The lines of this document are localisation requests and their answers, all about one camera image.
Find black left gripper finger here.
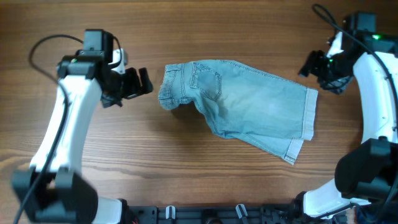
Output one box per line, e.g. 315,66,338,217
139,68,154,94
125,67,141,99

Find light blue denim shorts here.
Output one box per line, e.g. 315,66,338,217
159,60,318,164

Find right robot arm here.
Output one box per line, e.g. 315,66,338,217
290,4,397,223

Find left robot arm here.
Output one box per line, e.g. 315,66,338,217
12,29,153,223

